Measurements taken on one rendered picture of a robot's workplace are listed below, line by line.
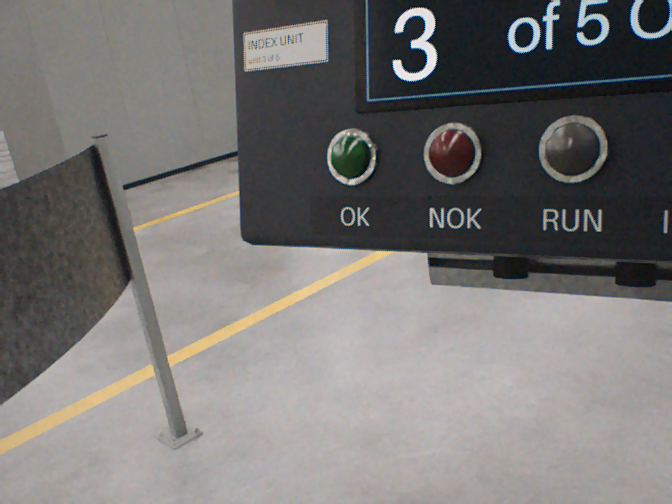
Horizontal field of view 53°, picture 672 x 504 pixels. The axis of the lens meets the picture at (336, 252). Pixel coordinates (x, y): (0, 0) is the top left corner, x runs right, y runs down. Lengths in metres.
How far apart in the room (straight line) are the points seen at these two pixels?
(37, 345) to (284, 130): 1.29
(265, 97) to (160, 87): 6.04
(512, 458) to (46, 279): 1.26
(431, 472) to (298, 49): 1.64
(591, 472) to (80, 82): 5.11
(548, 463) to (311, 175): 1.64
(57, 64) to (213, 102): 1.49
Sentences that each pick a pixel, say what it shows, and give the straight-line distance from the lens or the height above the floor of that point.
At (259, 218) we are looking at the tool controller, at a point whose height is 1.09.
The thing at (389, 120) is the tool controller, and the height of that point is 1.13.
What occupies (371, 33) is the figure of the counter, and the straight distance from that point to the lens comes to 0.32.
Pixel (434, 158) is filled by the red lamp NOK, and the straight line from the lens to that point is 0.29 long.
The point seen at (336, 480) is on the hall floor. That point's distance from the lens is 1.92.
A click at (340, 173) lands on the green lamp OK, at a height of 1.11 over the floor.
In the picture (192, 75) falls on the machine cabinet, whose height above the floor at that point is 0.85.
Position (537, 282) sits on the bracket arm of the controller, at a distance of 0.37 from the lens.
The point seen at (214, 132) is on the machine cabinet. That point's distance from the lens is 6.68.
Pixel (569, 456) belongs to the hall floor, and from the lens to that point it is 1.94.
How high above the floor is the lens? 1.18
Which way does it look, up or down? 19 degrees down
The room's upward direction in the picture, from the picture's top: 9 degrees counter-clockwise
